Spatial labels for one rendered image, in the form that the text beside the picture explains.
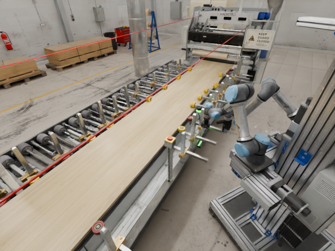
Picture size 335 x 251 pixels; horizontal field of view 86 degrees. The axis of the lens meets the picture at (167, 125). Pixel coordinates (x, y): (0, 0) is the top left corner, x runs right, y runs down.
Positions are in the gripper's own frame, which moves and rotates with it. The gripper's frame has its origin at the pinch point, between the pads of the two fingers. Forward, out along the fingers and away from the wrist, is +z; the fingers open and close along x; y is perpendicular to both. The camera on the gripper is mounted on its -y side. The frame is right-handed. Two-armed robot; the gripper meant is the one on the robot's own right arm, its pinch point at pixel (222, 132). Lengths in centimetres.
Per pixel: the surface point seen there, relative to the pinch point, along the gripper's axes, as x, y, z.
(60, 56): 185, -598, 24
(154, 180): -84, -43, 20
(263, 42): 222, 3, -58
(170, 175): -82, -25, 3
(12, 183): -162, -120, -18
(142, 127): -45, -82, -9
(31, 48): 167, -729, 7
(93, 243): -156, -46, 9
